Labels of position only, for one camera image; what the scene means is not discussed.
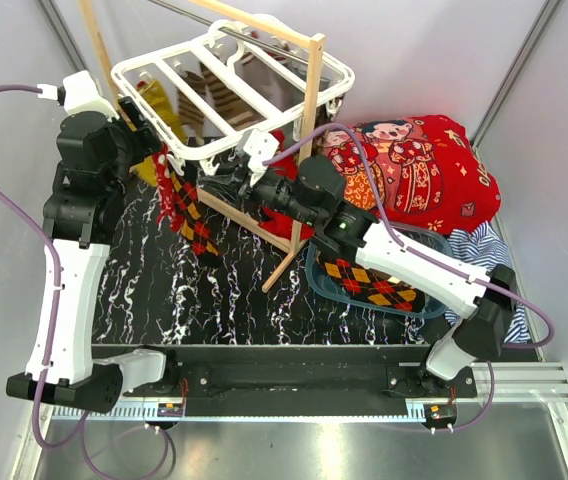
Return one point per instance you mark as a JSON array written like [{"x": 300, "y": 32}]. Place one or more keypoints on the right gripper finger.
[
  {"x": 223, "y": 187},
  {"x": 238, "y": 168}
]

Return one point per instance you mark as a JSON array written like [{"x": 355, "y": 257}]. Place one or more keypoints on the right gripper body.
[{"x": 274, "y": 192}]

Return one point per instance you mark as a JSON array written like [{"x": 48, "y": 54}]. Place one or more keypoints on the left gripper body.
[{"x": 133, "y": 148}]

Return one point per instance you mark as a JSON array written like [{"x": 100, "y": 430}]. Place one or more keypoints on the yellow sock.
[{"x": 155, "y": 95}]

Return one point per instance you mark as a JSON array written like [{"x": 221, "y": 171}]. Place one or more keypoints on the white plastic clip hanger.
[{"x": 224, "y": 78}]

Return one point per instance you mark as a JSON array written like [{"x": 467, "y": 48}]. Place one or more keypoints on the red patterned sock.
[{"x": 166, "y": 190}]

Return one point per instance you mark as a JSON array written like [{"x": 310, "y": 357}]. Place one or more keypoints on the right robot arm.
[{"x": 482, "y": 298}]

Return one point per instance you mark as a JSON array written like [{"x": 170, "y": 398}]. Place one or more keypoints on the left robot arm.
[{"x": 96, "y": 151}]

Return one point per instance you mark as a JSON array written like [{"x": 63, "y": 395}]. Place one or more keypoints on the grey sock hanging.
[{"x": 283, "y": 94}]

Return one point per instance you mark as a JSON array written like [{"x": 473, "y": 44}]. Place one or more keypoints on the clear plastic basket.
[{"x": 321, "y": 285}]

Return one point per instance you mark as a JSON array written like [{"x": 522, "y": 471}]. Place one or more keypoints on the red cartoon print blanket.
[{"x": 424, "y": 169}]

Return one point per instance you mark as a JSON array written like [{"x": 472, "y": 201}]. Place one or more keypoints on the blue striped shirt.
[{"x": 485, "y": 248}]

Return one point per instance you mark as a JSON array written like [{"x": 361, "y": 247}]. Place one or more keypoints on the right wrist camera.
[{"x": 258, "y": 147}]

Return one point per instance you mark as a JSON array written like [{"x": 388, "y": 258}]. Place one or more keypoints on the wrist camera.
[
  {"x": 79, "y": 92},
  {"x": 258, "y": 147}
]

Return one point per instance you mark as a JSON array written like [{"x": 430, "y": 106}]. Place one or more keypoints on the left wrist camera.
[{"x": 79, "y": 92}]

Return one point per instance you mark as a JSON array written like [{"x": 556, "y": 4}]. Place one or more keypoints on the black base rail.
[{"x": 302, "y": 384}]

